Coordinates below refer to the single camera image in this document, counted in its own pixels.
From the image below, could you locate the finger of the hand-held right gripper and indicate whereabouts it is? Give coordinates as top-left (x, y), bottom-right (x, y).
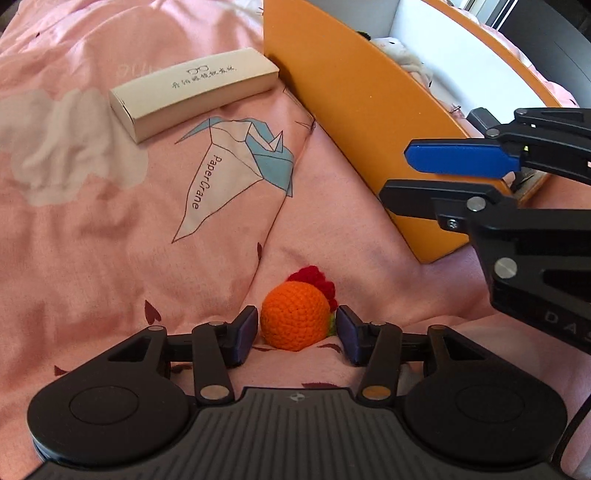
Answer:
top-left (379, 180), bottom-right (516, 232)
top-left (404, 107), bottom-right (591, 180)

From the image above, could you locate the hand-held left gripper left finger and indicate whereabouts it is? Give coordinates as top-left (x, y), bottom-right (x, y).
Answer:
top-left (107, 305), bottom-right (259, 401)

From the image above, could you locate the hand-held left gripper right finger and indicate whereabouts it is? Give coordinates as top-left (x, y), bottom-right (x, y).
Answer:
top-left (335, 305), bottom-right (485, 401)

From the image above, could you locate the orange crochet ball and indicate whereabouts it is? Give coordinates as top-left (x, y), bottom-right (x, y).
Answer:
top-left (260, 266), bottom-right (341, 352)

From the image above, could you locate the orange cardboard box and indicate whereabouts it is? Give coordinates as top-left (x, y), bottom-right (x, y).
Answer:
top-left (262, 0), bottom-right (574, 265)

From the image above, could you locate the white plush toy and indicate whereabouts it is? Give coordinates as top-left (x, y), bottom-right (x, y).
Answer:
top-left (358, 31), bottom-right (435, 89)

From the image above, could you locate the pink printed duvet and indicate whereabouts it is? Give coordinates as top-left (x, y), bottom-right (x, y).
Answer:
top-left (0, 0), bottom-right (591, 480)

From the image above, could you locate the white glasses box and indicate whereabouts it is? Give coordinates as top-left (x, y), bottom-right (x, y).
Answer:
top-left (109, 47), bottom-right (280, 145)

